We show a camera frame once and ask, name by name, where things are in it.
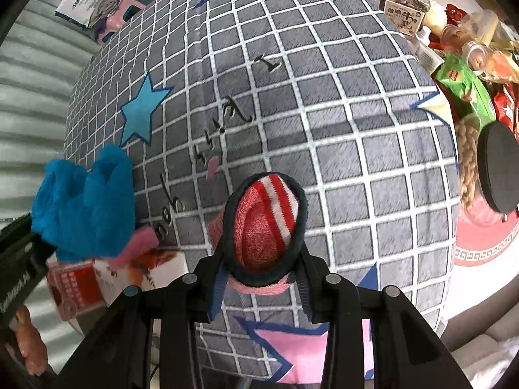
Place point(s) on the floral tissue pack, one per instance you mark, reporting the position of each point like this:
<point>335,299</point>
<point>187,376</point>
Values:
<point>162,275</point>

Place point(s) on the white printed bag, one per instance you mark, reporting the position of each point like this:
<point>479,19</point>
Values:
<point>79,2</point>

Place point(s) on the green snack packet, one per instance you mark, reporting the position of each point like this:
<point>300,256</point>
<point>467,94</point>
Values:
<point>462,85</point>

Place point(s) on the small white bottle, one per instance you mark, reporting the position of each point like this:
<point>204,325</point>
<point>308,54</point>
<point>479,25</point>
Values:
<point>427,52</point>

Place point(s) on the grey cloth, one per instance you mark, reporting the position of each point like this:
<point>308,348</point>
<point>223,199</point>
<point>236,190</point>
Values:
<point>103,8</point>

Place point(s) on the pink sock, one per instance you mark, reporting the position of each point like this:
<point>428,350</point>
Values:
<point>136,247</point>

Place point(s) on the red striped sock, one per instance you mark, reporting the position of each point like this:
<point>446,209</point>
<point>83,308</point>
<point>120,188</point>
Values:
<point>259,235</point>

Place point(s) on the gold-lidded clear jar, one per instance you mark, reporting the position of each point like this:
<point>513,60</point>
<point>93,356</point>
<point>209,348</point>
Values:
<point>405,0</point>

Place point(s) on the red snack packet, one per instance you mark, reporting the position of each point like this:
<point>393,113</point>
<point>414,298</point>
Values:
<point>507,109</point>

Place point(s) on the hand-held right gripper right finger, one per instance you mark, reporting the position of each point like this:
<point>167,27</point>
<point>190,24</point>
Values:
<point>306,300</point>

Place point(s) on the black-lidded clear jar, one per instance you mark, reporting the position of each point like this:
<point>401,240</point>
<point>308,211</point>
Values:
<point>498,166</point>

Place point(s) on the grey checked star blanket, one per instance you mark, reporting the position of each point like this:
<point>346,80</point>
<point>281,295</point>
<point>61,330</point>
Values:
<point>324,129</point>

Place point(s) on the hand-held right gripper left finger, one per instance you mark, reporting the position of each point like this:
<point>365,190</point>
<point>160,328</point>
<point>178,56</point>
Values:
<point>217,295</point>

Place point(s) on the red round mat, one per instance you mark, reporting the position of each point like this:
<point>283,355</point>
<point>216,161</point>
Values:
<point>486,243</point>

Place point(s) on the blue fluffy cloth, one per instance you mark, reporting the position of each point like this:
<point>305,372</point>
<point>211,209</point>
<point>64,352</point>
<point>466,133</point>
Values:
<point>89,206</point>

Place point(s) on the pink plastic stool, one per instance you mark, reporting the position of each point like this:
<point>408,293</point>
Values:
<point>116,19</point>

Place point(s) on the small clear jar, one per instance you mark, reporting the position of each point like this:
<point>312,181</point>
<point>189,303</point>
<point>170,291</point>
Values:
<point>476,54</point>

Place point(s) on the person's left hand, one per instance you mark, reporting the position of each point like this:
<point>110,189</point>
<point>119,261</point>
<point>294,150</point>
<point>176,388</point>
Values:
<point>30,344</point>

